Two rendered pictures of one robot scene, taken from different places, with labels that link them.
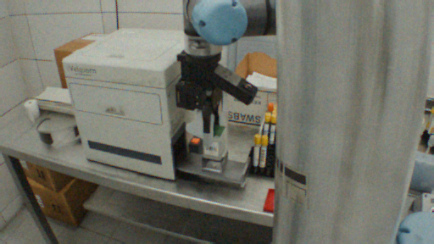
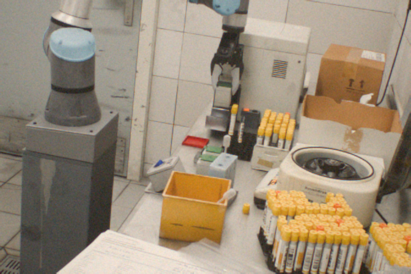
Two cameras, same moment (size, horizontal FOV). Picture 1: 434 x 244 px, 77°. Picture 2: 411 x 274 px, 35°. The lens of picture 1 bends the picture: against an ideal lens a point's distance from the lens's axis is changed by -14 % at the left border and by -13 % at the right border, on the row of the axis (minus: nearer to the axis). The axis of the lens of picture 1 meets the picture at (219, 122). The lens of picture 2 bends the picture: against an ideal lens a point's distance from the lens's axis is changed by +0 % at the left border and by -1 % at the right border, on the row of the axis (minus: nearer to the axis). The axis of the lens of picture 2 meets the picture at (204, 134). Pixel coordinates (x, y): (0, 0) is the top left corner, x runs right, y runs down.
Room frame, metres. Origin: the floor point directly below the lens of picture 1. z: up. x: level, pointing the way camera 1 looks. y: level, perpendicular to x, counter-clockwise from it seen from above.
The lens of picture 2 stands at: (0.28, -1.92, 1.55)
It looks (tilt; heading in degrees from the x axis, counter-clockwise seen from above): 20 degrees down; 82
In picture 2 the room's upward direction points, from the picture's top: 7 degrees clockwise
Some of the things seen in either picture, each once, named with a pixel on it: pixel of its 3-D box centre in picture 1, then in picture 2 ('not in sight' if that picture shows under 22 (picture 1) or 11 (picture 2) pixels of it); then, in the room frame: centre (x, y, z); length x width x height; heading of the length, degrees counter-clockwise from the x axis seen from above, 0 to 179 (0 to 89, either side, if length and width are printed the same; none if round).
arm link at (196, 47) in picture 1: (203, 43); (233, 19); (0.59, 0.03, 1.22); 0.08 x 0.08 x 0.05
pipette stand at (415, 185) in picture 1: (418, 173); (221, 180); (0.53, -0.50, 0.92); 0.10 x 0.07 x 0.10; 65
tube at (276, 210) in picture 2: not in sight; (273, 229); (0.61, -0.75, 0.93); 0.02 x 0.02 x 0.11
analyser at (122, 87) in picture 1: (147, 97); (262, 71); (0.74, 0.19, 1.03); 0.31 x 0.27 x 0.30; 73
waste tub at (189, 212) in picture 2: not in sight; (195, 208); (0.46, -0.66, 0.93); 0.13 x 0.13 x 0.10; 78
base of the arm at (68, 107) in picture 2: not in sight; (73, 99); (0.15, -0.22, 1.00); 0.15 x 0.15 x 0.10
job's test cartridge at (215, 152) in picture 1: (214, 142); (223, 95); (0.59, 0.01, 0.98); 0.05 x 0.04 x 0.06; 163
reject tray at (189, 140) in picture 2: (280, 202); (195, 141); (0.50, -0.14, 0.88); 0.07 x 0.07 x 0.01; 73
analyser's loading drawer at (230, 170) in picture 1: (206, 162); (222, 112); (0.60, 0.03, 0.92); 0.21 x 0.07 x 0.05; 73
